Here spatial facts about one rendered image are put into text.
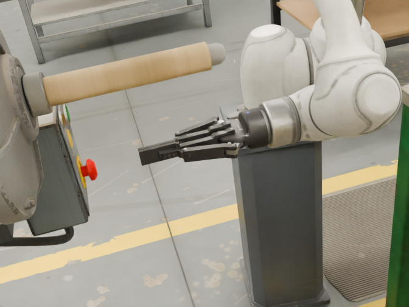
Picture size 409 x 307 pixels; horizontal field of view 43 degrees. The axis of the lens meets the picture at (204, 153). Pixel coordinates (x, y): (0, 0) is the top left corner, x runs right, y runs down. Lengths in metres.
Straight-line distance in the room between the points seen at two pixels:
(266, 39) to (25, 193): 0.98
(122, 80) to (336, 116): 0.39
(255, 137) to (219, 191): 1.51
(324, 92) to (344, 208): 1.49
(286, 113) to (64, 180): 0.41
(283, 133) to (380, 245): 1.26
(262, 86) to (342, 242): 0.92
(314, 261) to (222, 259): 0.46
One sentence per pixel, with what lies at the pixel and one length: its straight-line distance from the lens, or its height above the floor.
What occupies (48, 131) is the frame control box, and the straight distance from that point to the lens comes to 0.82.
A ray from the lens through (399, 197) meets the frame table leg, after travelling 1.35.
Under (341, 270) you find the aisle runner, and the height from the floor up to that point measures 0.00.
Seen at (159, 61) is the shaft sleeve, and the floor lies 1.26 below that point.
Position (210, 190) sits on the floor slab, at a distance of 2.46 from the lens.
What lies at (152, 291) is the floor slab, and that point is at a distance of 2.05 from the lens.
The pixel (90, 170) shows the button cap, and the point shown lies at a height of 0.98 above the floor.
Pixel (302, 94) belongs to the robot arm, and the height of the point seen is 1.03.
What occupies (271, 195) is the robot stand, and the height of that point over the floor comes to 0.51.
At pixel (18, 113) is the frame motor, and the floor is 1.25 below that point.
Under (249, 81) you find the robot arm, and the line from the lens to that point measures 1.45.
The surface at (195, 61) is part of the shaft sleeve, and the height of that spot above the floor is 1.25.
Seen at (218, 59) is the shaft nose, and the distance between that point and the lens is 0.59.
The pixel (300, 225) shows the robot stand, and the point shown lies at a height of 0.37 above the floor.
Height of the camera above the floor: 1.47
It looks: 33 degrees down
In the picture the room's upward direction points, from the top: 9 degrees counter-clockwise
